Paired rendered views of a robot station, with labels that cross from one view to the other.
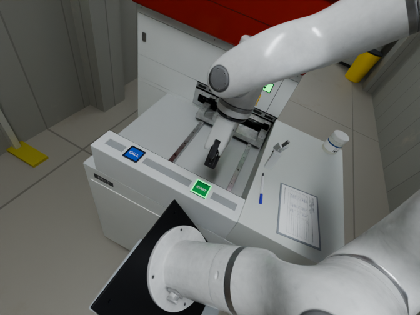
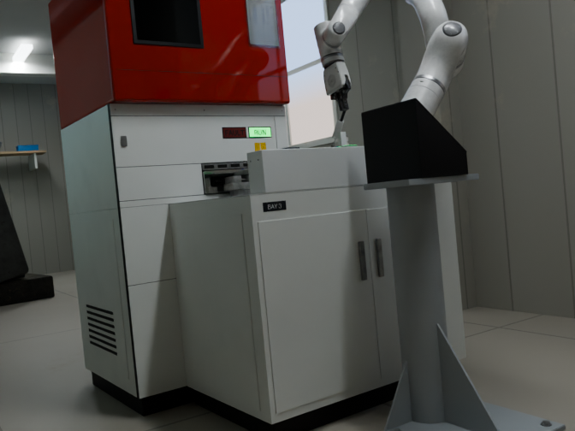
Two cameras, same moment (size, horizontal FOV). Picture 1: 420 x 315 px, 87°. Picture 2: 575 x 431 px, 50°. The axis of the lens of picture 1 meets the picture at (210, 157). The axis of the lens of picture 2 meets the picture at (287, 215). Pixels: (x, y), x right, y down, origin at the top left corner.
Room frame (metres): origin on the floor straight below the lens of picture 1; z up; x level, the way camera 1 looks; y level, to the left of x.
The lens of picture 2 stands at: (-1.04, 1.70, 0.79)
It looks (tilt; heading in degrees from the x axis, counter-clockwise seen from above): 2 degrees down; 317
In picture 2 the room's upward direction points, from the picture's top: 5 degrees counter-clockwise
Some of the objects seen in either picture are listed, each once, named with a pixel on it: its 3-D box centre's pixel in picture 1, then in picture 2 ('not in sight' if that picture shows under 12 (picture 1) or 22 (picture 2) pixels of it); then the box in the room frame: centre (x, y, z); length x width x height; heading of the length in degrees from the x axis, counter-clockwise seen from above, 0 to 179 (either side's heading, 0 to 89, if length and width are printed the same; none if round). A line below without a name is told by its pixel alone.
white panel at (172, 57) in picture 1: (207, 75); (208, 152); (1.04, 0.15, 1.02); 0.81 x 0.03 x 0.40; 81
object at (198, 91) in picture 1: (230, 111); (249, 179); (1.00, -0.02, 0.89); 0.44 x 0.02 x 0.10; 81
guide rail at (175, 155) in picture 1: (188, 139); (263, 190); (0.75, 0.12, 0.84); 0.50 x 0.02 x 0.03; 171
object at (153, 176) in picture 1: (165, 184); (321, 168); (0.44, 0.12, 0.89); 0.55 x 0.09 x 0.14; 81
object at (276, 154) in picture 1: (276, 153); (339, 137); (0.64, -0.23, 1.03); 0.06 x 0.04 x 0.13; 171
